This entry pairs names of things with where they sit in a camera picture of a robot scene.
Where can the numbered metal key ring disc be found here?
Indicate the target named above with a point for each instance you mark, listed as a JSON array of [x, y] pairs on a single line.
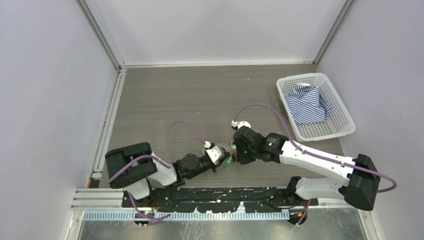
[[228, 150]]

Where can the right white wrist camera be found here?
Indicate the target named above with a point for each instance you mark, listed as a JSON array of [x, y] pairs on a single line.
[[235, 125]]

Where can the white plastic basket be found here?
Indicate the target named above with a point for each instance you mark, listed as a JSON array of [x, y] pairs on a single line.
[[339, 123]]

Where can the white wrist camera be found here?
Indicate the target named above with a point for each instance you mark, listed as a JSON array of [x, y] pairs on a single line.
[[213, 151], [235, 125]]

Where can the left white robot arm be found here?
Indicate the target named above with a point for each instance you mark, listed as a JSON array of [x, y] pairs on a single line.
[[130, 168]]

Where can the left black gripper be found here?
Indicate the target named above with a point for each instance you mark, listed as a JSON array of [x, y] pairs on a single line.
[[225, 153]]

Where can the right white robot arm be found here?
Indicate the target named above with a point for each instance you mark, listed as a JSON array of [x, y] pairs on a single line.
[[343, 178]]

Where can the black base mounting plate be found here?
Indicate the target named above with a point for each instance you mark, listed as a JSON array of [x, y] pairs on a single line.
[[219, 199]]

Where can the green key tag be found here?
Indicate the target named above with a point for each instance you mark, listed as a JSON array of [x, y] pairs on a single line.
[[229, 160]]

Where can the aluminium frame rail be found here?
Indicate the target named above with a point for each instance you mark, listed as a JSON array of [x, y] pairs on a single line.
[[91, 196]]

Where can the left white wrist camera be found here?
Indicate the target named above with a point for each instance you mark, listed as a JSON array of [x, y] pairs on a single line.
[[213, 151]]

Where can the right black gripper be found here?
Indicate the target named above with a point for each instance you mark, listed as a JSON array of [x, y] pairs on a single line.
[[241, 158]]

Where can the blue striped shirt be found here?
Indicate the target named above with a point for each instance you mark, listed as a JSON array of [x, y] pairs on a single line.
[[307, 104]]

